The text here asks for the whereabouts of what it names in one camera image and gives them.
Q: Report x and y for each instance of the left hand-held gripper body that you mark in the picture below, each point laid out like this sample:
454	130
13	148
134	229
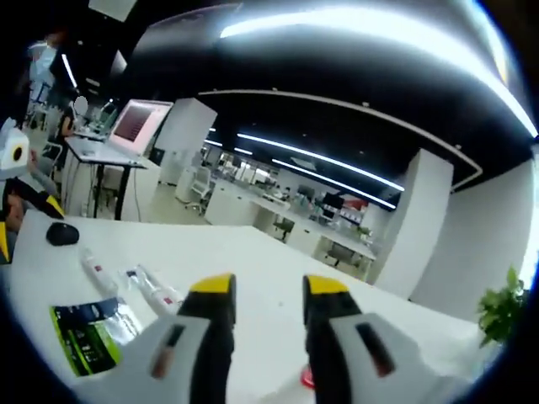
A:
12	145

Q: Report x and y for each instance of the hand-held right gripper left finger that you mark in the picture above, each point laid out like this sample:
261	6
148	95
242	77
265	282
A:
181	357

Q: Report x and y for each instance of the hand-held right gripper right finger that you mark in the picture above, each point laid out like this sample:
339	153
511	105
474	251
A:
358	362

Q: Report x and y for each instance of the clear skincare bottle red cap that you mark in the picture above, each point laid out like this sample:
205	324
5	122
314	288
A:
307	376

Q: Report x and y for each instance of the white skincare tube red label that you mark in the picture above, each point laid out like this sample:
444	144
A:
99	271
162	294

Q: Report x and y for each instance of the green black skincare product packet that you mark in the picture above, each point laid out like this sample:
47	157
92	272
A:
88	341

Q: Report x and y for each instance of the black computer mouse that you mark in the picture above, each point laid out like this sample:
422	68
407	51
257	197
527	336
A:
62	233

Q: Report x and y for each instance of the black-legged standing desk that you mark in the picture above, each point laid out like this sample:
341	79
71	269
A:
101	155

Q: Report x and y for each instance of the short ceiling light strip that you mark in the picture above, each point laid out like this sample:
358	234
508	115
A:
68	69

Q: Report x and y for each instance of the laptop with pink screen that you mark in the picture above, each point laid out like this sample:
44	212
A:
135	124

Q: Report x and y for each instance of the potted green plant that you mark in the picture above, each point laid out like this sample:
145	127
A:
503	311

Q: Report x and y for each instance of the long white lab counter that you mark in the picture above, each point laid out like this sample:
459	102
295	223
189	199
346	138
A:
236	206

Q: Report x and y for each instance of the white office chair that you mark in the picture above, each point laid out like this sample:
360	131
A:
202	185

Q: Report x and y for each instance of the ceiling air conditioner unit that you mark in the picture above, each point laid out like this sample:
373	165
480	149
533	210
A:
111	8

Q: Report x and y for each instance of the long ceiling light strip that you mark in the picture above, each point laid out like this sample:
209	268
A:
337	183
320	160

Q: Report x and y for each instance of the wide bright ceiling light strip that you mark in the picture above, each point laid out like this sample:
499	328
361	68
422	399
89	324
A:
337	25

